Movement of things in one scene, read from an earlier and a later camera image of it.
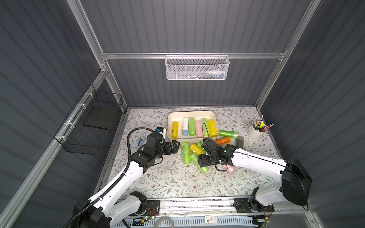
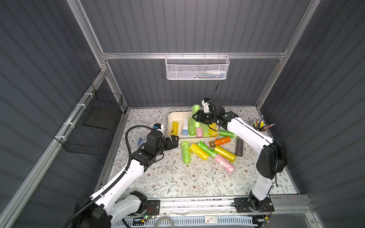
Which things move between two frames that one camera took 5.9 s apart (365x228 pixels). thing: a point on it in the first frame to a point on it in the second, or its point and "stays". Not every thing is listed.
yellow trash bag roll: x=212 y=128 stays
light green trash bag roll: x=205 y=121 stays
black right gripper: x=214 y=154 to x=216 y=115
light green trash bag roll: x=194 y=157 to x=195 y=109
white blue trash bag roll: x=185 y=126 stays
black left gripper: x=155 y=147 stays
